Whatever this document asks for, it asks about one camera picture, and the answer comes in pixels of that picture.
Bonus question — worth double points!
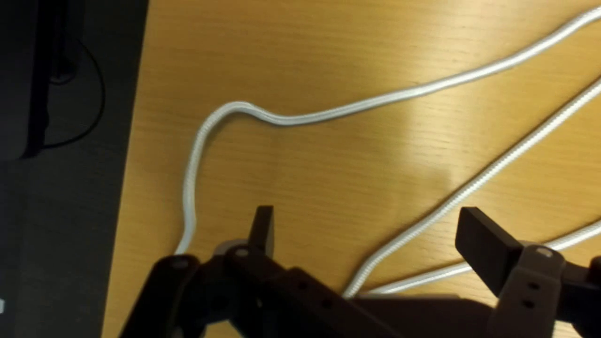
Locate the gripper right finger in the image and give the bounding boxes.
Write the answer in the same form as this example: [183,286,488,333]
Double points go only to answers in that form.
[455,207,601,338]

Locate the smooth white rope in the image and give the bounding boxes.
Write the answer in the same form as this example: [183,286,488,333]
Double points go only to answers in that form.
[175,6,601,256]

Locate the black cable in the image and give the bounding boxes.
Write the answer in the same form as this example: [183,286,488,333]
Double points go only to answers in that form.
[42,37,107,150]

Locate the black pole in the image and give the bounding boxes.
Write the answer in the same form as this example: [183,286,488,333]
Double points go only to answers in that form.
[21,0,64,159]

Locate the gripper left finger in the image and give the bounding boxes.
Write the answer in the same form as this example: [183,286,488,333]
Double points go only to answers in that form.
[119,205,405,338]

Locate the braided white rope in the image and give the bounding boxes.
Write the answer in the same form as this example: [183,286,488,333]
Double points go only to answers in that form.
[342,77,601,300]

